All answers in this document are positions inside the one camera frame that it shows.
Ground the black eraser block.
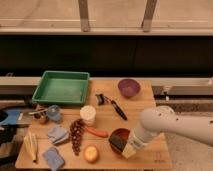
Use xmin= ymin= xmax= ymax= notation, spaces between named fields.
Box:
xmin=109 ymin=135 xmax=126 ymax=152

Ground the red bowl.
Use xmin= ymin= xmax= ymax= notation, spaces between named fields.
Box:
xmin=108 ymin=128 xmax=130 ymax=155

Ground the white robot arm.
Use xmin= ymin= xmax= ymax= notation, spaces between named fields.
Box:
xmin=122 ymin=106 xmax=213 ymax=159

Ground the purple bowl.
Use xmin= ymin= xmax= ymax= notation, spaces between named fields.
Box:
xmin=118 ymin=79 xmax=141 ymax=98

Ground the orange carrot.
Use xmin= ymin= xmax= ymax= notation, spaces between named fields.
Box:
xmin=84 ymin=126 xmax=108 ymax=138

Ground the yellow apple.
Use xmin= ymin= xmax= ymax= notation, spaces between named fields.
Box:
xmin=83 ymin=145 xmax=99 ymax=163

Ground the white cup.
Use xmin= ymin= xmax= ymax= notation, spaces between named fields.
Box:
xmin=80 ymin=105 xmax=96 ymax=126

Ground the dark grape bunch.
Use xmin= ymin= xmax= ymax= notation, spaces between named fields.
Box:
xmin=70 ymin=119 xmax=85 ymax=156

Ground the blue folded cloth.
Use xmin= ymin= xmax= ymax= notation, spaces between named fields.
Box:
xmin=47 ymin=125 xmax=69 ymax=145

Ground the blue sponge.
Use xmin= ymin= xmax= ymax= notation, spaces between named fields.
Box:
xmin=42 ymin=147 xmax=64 ymax=171

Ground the blue glass cup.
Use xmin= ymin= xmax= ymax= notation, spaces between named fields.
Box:
xmin=46 ymin=105 xmax=62 ymax=122

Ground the small brown toy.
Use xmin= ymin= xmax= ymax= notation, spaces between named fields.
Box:
xmin=29 ymin=109 xmax=48 ymax=124

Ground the green plastic tray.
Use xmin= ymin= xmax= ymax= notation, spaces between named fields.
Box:
xmin=32 ymin=71 xmax=90 ymax=106

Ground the blue device at left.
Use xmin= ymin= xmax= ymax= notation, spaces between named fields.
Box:
xmin=0 ymin=108 xmax=30 ymax=126

